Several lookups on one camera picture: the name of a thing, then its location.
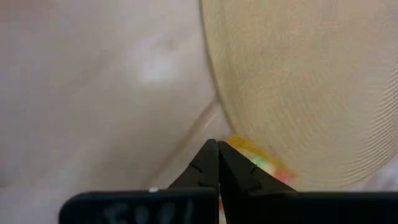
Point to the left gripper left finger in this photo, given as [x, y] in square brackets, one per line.
[155, 207]

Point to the round woven straw placemat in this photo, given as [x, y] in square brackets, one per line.
[311, 77]

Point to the orange tea packet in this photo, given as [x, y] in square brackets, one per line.
[270, 168]

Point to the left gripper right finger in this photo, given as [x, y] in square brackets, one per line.
[280, 208]

